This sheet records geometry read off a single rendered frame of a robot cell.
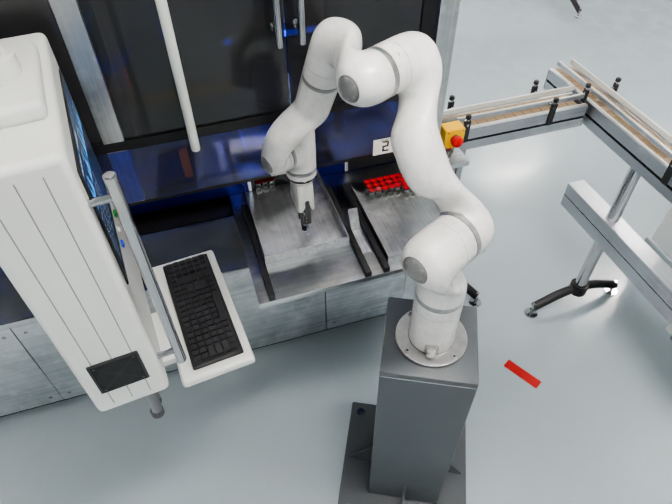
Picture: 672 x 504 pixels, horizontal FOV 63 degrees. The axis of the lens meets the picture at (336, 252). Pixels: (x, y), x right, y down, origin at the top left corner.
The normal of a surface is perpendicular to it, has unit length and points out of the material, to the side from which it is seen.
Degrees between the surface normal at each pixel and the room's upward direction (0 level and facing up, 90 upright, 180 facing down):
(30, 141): 0
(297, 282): 0
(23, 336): 90
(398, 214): 0
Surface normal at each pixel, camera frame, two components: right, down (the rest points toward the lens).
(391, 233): -0.01, -0.69
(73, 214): 0.40, 0.66
